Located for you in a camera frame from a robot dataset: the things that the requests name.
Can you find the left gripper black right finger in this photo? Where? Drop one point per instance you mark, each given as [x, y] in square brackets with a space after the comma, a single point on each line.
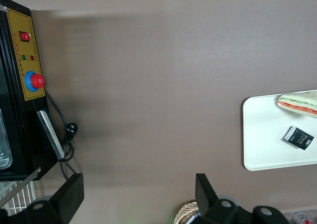
[218, 211]

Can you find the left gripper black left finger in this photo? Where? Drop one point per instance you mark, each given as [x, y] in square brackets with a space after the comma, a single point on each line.
[67, 201]

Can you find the beige plastic tray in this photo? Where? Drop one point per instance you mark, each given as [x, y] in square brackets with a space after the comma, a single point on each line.
[267, 147]

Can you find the light wicker basket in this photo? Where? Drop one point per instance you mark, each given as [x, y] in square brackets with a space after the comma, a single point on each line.
[184, 212]

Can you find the clear acrylic bottle rack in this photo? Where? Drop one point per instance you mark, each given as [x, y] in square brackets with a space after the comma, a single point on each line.
[287, 215]

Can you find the clear plastic container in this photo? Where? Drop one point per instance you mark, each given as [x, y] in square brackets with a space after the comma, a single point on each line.
[5, 147]

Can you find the red cola bottle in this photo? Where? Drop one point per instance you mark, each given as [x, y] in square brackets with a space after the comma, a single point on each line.
[304, 218]

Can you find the black machine with yellow panel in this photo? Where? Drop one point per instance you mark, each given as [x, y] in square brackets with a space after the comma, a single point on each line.
[15, 110]

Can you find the black tissue pack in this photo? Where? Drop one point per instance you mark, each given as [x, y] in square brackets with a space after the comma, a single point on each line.
[301, 139]

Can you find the wrapped triangle sandwich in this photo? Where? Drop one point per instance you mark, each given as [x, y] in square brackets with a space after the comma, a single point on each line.
[297, 103]

